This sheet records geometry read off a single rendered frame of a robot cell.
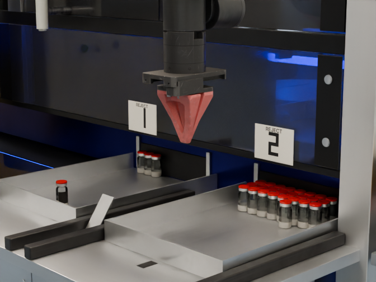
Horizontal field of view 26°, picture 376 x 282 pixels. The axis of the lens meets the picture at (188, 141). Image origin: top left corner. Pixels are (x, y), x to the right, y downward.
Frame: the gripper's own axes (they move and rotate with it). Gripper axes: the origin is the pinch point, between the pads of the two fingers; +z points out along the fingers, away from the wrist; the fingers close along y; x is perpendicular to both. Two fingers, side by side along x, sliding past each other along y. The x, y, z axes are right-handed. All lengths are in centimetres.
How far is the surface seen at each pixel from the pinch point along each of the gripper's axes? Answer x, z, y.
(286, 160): 3.9, 8.9, 26.9
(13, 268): 92, 53, 27
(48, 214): 35.9, 19.6, 1.2
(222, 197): 19.5, 18.9, 28.1
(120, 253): 13.3, 20.3, -1.4
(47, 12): 65, -13, 23
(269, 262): -8.3, 18.5, 8.5
